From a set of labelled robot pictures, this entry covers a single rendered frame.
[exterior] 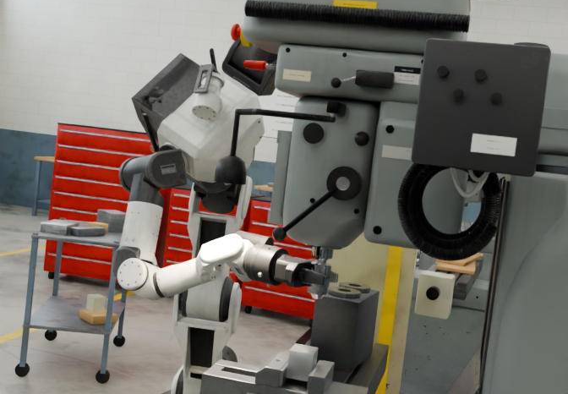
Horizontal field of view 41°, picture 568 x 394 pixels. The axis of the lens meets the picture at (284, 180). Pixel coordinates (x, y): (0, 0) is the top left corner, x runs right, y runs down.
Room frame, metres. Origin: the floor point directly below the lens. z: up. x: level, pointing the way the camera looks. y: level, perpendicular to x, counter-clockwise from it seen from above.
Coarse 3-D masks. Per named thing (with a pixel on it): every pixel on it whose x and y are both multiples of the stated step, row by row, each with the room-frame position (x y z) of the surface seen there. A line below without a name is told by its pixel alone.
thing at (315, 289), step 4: (312, 268) 1.65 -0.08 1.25; (320, 272) 1.64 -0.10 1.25; (324, 272) 1.64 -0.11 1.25; (328, 272) 1.65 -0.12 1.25; (328, 276) 1.65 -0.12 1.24; (328, 280) 1.65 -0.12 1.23; (312, 284) 1.65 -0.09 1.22; (328, 284) 1.65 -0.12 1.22; (308, 288) 1.66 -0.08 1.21; (312, 288) 1.65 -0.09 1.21; (316, 288) 1.64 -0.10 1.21; (320, 288) 1.64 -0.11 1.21; (324, 288) 1.64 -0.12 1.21; (328, 288) 1.66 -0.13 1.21; (308, 292) 1.66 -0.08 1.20; (312, 292) 1.65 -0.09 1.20; (316, 292) 1.64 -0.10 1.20; (320, 292) 1.64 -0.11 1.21; (324, 292) 1.65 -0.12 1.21; (328, 292) 1.66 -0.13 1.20
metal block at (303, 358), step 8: (296, 344) 1.62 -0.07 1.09; (296, 352) 1.56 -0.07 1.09; (304, 352) 1.56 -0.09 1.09; (312, 352) 1.57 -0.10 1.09; (288, 360) 1.57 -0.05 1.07; (296, 360) 1.56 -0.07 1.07; (304, 360) 1.56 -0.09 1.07; (312, 360) 1.56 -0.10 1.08; (288, 368) 1.57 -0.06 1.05; (296, 368) 1.56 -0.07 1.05; (304, 368) 1.56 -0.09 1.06; (312, 368) 1.56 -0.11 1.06; (288, 376) 1.57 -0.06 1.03; (296, 376) 1.56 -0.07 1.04; (304, 376) 1.56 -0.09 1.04
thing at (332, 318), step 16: (336, 288) 2.02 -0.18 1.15; (352, 288) 2.06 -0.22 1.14; (368, 288) 2.08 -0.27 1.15; (320, 304) 1.97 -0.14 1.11; (336, 304) 1.96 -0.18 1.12; (352, 304) 1.94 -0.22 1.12; (368, 304) 2.03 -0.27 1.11; (320, 320) 1.97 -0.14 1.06; (336, 320) 1.96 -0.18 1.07; (352, 320) 1.94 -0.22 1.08; (368, 320) 2.05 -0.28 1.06; (320, 336) 1.97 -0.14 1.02; (336, 336) 1.95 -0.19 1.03; (352, 336) 1.94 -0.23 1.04; (368, 336) 2.07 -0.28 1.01; (320, 352) 1.97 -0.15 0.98; (336, 352) 1.95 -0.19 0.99; (352, 352) 1.94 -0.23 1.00; (368, 352) 2.09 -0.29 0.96; (336, 368) 1.95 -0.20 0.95; (352, 368) 1.96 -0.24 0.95
